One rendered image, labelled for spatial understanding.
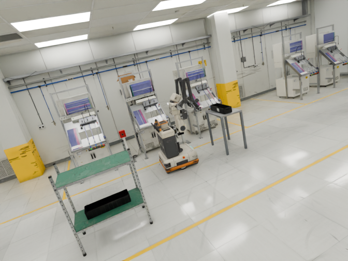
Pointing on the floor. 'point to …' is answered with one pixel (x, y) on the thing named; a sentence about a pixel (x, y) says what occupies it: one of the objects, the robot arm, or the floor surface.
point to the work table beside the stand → (226, 126)
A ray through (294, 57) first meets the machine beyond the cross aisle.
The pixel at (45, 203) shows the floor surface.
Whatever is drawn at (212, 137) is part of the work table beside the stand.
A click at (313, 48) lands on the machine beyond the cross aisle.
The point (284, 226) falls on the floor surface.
